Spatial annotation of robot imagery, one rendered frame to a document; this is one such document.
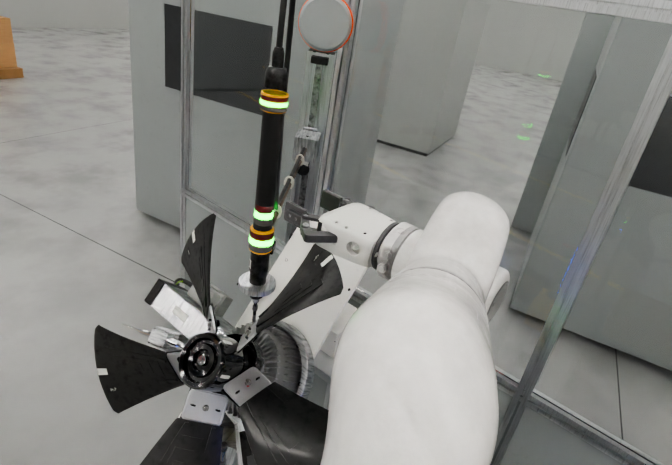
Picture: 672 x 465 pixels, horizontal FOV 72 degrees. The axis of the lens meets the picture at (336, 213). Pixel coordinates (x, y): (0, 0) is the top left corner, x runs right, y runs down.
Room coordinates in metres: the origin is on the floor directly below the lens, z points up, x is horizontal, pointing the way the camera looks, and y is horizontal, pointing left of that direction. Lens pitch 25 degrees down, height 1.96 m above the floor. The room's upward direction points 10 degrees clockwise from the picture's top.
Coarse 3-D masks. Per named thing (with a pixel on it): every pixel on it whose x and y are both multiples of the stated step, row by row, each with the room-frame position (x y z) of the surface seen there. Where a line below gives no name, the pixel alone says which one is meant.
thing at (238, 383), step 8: (256, 368) 0.77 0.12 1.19; (240, 376) 0.74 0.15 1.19; (248, 376) 0.74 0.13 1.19; (256, 376) 0.75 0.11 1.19; (264, 376) 0.75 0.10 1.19; (232, 384) 0.71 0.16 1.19; (240, 384) 0.72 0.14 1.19; (256, 384) 0.73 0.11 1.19; (264, 384) 0.73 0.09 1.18; (232, 392) 0.69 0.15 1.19; (240, 392) 0.70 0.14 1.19; (248, 392) 0.70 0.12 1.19; (256, 392) 0.71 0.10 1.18; (240, 400) 0.68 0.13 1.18
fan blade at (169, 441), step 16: (176, 432) 0.66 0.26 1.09; (192, 432) 0.67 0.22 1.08; (208, 432) 0.68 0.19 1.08; (160, 448) 0.63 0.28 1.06; (176, 448) 0.64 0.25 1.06; (192, 448) 0.65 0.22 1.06; (208, 448) 0.66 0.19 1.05; (144, 464) 0.61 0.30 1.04; (160, 464) 0.61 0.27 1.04; (176, 464) 0.62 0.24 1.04; (192, 464) 0.63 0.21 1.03; (208, 464) 0.64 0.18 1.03
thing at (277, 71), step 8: (280, 48) 0.71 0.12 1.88; (272, 56) 0.71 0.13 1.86; (280, 56) 0.71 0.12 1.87; (272, 64) 0.71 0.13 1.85; (280, 64) 0.71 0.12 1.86; (272, 72) 0.70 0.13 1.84; (280, 72) 0.70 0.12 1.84; (264, 80) 0.71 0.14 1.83; (272, 80) 0.70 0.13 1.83; (280, 80) 0.70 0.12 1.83; (272, 88) 0.70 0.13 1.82; (280, 88) 0.70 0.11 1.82; (256, 256) 0.70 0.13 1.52; (264, 256) 0.70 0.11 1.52; (256, 264) 0.70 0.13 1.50; (264, 264) 0.71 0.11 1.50; (256, 272) 0.70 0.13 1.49; (264, 272) 0.71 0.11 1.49; (256, 280) 0.70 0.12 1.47; (264, 280) 0.71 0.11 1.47
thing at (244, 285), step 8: (248, 272) 0.74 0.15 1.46; (240, 280) 0.71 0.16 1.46; (248, 280) 0.72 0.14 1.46; (272, 280) 0.73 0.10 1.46; (240, 288) 0.70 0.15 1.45; (248, 288) 0.69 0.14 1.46; (256, 288) 0.69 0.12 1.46; (264, 288) 0.70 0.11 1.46; (272, 288) 0.70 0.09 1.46; (256, 296) 0.68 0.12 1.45
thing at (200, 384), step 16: (208, 336) 0.76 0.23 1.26; (224, 336) 0.79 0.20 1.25; (240, 336) 0.84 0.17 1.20; (192, 352) 0.75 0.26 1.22; (208, 352) 0.75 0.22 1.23; (224, 352) 0.73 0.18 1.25; (240, 352) 0.78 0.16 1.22; (256, 352) 0.81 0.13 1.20; (192, 368) 0.72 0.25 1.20; (208, 368) 0.71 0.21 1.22; (224, 368) 0.71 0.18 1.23; (240, 368) 0.75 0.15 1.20; (192, 384) 0.70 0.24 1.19; (208, 384) 0.69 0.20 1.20; (224, 384) 0.71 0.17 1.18
